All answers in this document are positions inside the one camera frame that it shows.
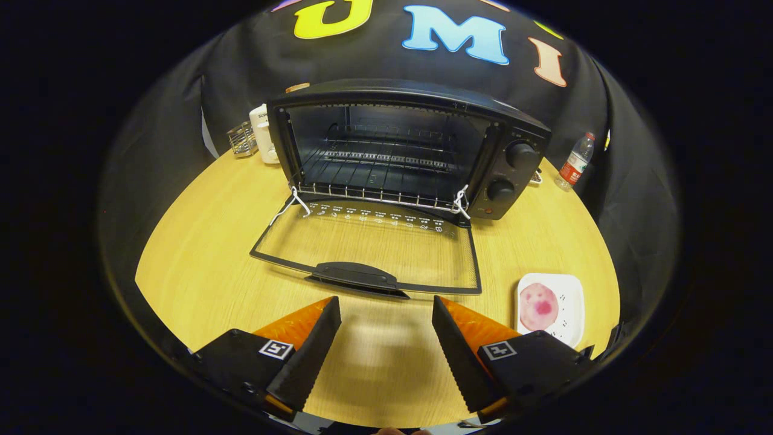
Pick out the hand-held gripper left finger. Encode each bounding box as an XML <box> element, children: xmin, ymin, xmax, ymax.
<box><xmin>192</xmin><ymin>296</ymin><xmax>342</xmax><ymax>424</ymax></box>

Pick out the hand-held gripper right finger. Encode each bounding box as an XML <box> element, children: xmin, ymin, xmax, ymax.
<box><xmin>431</xmin><ymin>295</ymin><xmax>595</xmax><ymax>425</ymax></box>

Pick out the pink round meat slice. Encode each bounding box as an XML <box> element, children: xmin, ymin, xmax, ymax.
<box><xmin>519</xmin><ymin>283</ymin><xmax>559</xmax><ymax>332</ymax></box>

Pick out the glass toaster oven door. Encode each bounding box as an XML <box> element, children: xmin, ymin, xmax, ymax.
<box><xmin>249</xmin><ymin>193</ymin><xmax>483</xmax><ymax>300</ymax></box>

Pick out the white square plate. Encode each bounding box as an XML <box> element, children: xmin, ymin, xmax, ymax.
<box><xmin>516</xmin><ymin>273</ymin><xmax>585</xmax><ymax>350</ymax></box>

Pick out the black toaster oven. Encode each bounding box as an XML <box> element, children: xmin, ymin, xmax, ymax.
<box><xmin>266</xmin><ymin>79</ymin><xmax>552</xmax><ymax>221</ymax></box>

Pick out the black oven knob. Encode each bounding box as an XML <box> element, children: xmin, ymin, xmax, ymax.
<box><xmin>486</xmin><ymin>177</ymin><xmax>516</xmax><ymax>203</ymax></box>
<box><xmin>505</xmin><ymin>140</ymin><xmax>539</xmax><ymax>170</ymax></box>

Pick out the white bread toaster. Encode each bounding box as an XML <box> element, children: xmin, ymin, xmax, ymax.
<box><xmin>249</xmin><ymin>104</ymin><xmax>280</xmax><ymax>165</ymax></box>

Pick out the red label water bottle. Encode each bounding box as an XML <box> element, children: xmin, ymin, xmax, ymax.
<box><xmin>556</xmin><ymin>132</ymin><xmax>596</xmax><ymax>192</ymax></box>

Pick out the black backdrop cloth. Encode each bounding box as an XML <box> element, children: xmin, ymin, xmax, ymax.
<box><xmin>100</xmin><ymin>0</ymin><xmax>683</xmax><ymax>339</ymax></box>

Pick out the white cord tie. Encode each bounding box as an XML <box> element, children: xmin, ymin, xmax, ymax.
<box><xmin>269</xmin><ymin>186</ymin><xmax>312</xmax><ymax>227</ymax></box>
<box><xmin>452</xmin><ymin>184</ymin><xmax>472</xmax><ymax>220</ymax></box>

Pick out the metal oven wire rack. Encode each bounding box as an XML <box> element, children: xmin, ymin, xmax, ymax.
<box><xmin>295</xmin><ymin>148</ymin><xmax>470</xmax><ymax>211</ymax></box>

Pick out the wire mesh holder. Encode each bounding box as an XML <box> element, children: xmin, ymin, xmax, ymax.
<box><xmin>226</xmin><ymin>121</ymin><xmax>258</xmax><ymax>158</ymax></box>

